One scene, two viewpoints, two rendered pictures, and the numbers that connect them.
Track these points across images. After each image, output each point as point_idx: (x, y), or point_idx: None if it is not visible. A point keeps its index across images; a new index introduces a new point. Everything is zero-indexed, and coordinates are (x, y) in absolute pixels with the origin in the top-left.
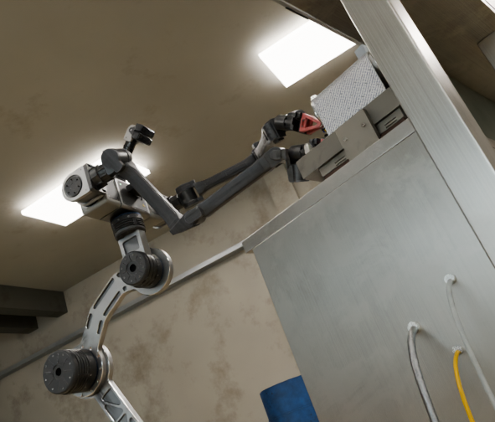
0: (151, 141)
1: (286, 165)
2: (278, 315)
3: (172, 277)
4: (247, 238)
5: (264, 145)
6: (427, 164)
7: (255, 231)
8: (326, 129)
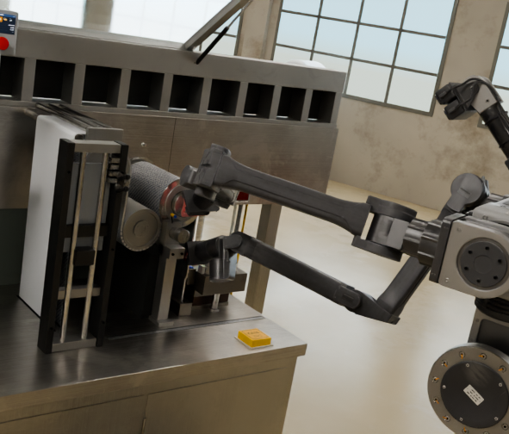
0: (444, 112)
1: (236, 259)
2: (285, 414)
3: (431, 406)
4: (301, 339)
5: (232, 192)
6: None
7: (293, 334)
8: (194, 231)
